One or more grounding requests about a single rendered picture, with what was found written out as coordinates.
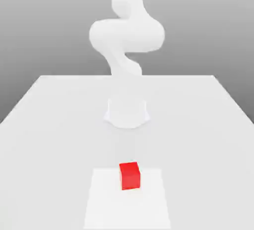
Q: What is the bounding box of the small red cube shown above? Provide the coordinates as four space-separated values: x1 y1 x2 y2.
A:
119 161 141 191

